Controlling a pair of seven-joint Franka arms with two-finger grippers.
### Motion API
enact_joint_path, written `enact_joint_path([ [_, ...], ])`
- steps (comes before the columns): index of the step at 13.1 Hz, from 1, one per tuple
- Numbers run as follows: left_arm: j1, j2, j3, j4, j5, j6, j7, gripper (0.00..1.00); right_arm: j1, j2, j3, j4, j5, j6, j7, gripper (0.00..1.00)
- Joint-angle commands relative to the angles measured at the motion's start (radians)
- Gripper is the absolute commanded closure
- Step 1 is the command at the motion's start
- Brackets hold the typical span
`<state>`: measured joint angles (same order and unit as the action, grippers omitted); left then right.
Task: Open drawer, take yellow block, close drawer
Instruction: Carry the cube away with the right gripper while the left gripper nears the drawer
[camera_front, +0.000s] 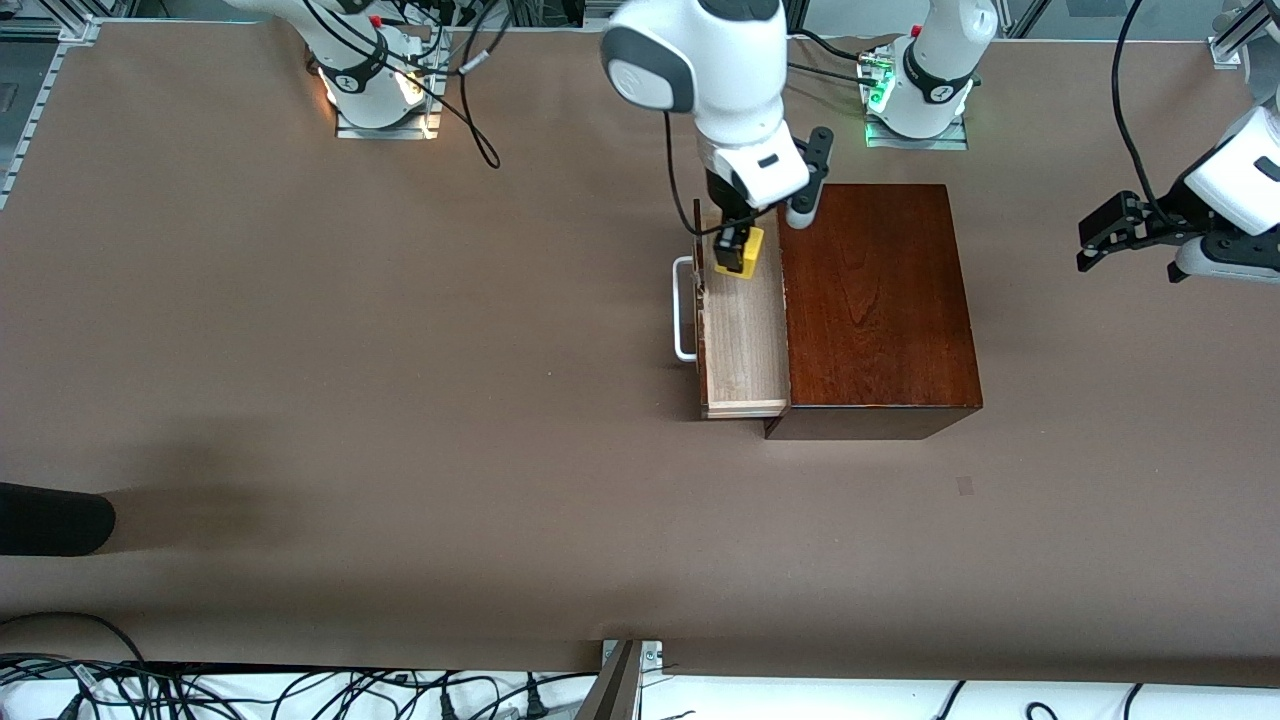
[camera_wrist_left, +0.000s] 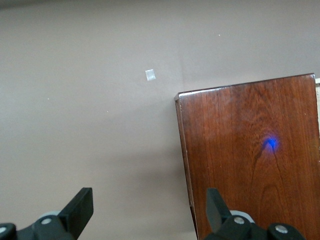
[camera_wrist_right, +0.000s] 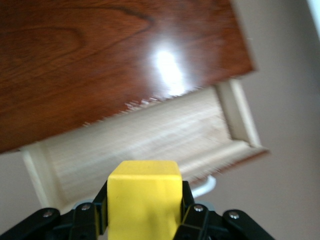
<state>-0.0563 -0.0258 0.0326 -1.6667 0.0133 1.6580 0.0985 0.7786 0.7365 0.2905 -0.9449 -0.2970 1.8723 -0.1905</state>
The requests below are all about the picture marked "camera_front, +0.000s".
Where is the black cylinder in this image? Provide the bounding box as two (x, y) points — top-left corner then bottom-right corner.
(0, 482), (117, 557)

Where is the dark brown wooden box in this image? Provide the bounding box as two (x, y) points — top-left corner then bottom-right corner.
(764, 183), (985, 442)

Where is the grey metal beam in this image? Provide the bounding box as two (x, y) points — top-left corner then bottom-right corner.
(575, 640), (643, 720)

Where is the aluminium edge rail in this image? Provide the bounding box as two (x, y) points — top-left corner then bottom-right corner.
(0, 16), (103, 213)

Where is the tangled black cable bundle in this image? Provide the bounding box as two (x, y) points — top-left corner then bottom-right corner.
(0, 610), (601, 720)

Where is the black cable to arm base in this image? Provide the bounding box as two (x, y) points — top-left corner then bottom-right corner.
(788, 30), (886, 86)

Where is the brown paper table cover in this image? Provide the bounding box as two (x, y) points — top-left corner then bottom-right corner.
(0, 20), (1280, 691)

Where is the silver metal bracket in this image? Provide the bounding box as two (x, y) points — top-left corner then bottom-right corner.
(600, 640), (664, 673)

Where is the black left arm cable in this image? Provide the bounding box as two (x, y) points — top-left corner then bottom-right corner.
(1112, 0), (1176, 201)

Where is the wooden drawer with white handle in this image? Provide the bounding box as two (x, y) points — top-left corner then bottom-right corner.
(672, 198), (792, 420)

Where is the yellow block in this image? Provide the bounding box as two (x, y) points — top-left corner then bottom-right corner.
(712, 227), (766, 280)

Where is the aluminium corner rail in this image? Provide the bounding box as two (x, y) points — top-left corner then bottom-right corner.
(1208, 0), (1263, 69)

